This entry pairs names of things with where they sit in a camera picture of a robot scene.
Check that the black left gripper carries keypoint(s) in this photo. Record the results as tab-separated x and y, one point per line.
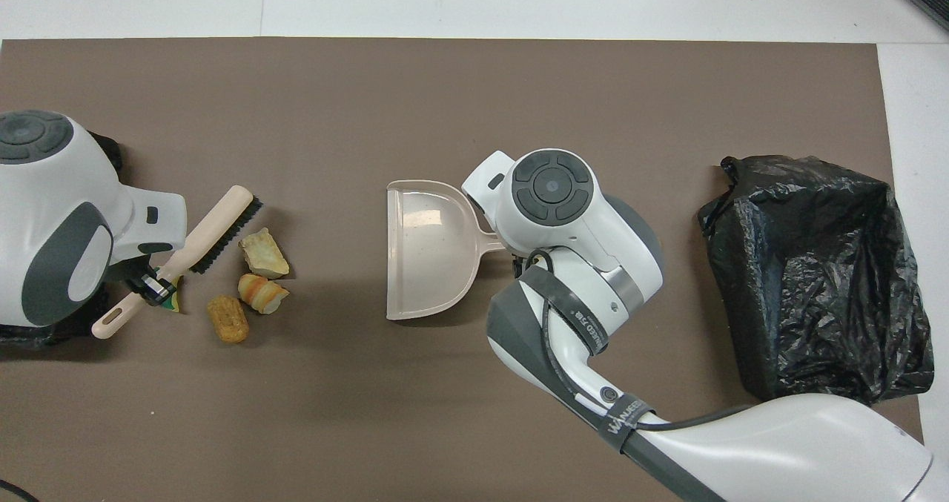
133	271

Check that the green and yellow sponge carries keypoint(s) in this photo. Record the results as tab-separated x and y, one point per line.
175	305

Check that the brown oval bread roll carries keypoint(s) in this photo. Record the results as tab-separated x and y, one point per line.
227	320

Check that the beige plastic dustpan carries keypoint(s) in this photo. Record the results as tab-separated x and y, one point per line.
430	250

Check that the beige brush with black bristles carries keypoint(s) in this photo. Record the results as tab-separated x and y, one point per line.
215	216

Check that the small croissant bread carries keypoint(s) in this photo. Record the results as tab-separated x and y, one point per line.
261	294

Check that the pale bread slice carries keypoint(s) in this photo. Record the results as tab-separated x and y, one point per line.
263	253

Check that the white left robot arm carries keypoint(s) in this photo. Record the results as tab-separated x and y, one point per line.
52	213

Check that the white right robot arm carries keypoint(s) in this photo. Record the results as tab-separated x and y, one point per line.
556	190

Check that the shallow bin with black bag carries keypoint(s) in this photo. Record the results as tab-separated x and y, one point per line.
111	157

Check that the tall bin with black bag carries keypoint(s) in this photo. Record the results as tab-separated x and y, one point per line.
815	279

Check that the brown table mat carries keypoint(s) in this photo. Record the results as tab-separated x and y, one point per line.
371	413

